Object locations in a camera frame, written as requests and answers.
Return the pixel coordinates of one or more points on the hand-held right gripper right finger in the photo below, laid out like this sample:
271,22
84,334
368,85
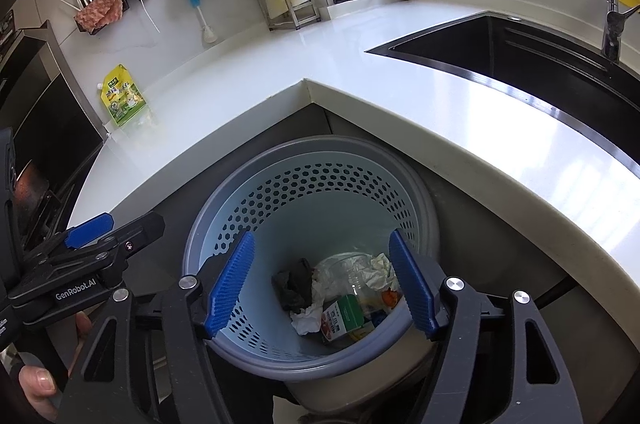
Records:
415,289

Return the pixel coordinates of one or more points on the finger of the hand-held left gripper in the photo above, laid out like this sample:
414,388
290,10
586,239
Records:
90,229
145,229

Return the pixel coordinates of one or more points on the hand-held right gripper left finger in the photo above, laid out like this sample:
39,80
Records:
230,284

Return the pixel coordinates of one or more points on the red snack wrapper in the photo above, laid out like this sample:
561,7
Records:
389,297

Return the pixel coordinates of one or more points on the white paper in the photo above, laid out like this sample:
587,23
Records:
382,266

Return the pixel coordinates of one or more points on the clear plastic cup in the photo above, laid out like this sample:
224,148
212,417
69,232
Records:
370,299

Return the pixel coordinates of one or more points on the dark grey cloth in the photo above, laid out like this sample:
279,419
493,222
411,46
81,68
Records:
292,286

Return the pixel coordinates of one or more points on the white green red carton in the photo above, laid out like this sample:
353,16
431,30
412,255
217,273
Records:
347,314

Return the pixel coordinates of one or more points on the white tissue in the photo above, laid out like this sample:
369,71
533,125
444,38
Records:
306,321

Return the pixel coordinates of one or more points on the blue-grey perforated waste basket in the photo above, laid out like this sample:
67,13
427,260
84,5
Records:
320,204

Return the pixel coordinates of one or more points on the person's left hand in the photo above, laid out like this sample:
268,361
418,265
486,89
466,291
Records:
40,386

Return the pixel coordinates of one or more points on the grey base cabinet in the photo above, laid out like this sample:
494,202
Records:
475,224

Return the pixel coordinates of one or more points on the black stainless stove unit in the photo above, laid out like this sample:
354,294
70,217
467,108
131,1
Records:
50,128

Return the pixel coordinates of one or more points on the yellow seasoning pouch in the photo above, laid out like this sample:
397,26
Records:
122,98

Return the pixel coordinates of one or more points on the white bottle brush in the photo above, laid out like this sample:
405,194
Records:
207,34

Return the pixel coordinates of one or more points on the pink dish cloth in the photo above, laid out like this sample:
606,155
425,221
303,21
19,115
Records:
100,11

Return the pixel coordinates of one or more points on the metal cutting board stand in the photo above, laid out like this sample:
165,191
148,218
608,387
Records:
295,19

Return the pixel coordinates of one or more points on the black kitchen sink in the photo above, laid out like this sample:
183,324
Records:
525,53

